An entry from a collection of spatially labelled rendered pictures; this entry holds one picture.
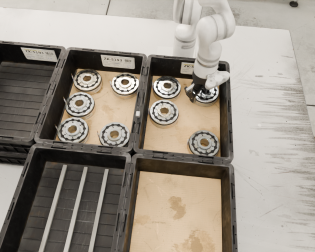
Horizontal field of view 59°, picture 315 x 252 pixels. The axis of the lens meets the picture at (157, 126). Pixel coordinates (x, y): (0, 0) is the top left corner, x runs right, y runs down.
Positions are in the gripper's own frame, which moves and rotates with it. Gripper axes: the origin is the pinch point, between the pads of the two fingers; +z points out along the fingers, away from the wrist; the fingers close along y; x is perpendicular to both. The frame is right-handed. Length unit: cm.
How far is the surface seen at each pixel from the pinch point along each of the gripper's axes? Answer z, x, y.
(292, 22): 85, -59, -173
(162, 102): -0.7, -4.5, 12.9
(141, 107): -7.8, -2.5, 22.9
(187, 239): 2.2, 37.0, 33.2
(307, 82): 85, -5, -130
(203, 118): 2.2, 7.9, 3.5
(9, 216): -6, 7, 70
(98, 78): -0.7, -26.6, 27.0
